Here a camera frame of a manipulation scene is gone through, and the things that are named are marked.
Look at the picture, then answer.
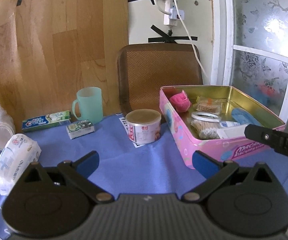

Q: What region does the white plastic case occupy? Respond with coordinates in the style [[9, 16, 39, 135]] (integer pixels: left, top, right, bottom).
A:
[[216, 124, 247, 139]]

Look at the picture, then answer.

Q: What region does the small green patterned box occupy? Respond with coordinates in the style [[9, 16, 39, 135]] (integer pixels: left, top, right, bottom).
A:
[[66, 120, 95, 140]]

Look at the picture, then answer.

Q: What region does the cotton swabs pack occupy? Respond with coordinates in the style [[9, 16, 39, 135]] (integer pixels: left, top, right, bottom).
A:
[[191, 119, 221, 140]]

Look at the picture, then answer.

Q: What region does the pink biscuit tin box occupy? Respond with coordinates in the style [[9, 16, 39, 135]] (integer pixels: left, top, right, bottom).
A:
[[160, 85, 285, 168]]

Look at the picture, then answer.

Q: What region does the blue patterned tablecloth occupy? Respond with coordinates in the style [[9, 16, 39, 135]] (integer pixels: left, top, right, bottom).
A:
[[0, 112, 288, 240]]

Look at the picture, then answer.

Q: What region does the white tape roll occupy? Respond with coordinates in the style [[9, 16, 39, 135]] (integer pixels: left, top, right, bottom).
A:
[[191, 111, 221, 122]]

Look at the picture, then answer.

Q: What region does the blue green toothpaste box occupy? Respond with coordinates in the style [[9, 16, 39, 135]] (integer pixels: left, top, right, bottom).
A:
[[22, 111, 71, 132]]

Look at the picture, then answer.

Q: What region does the white wet wipes pack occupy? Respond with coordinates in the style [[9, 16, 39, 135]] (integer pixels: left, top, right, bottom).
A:
[[0, 134, 41, 196]]

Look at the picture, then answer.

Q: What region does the wrapped biscuit snack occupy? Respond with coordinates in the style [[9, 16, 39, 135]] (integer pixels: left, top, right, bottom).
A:
[[196, 96, 222, 114]]

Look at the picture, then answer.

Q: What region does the mint green plastic mug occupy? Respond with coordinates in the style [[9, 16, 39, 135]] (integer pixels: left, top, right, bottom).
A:
[[72, 87, 103, 125]]

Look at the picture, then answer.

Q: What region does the white tin can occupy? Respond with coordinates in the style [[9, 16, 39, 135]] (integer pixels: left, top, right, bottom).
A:
[[125, 109, 161, 145]]

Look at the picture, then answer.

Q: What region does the pink knitted ball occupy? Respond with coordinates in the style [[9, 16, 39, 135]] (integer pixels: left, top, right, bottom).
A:
[[169, 90, 191, 113]]

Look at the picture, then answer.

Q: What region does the stack of clear plastic cups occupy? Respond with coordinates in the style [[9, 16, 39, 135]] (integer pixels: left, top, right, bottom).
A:
[[0, 104, 16, 152]]

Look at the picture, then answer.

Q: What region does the brown woven chair back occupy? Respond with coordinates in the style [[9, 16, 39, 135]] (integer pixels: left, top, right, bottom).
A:
[[117, 43, 203, 115]]

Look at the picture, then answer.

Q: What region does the white framed frosted window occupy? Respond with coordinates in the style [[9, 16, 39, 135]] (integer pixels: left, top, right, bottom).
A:
[[210, 0, 288, 132]]

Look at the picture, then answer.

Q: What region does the white power adapter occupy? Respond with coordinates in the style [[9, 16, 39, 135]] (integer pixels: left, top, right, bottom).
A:
[[164, 0, 185, 28]]

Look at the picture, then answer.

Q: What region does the white charging cable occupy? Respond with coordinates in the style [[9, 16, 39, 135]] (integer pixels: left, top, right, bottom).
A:
[[172, 0, 210, 79]]

